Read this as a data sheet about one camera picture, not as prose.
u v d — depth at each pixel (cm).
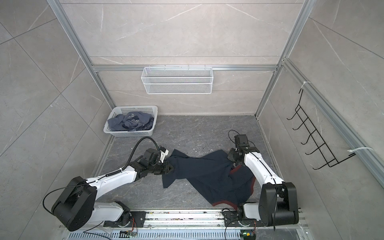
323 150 63
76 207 41
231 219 73
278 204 42
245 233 71
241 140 69
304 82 70
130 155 64
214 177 82
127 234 71
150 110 114
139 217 73
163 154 80
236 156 62
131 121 108
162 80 101
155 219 75
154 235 70
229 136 106
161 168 76
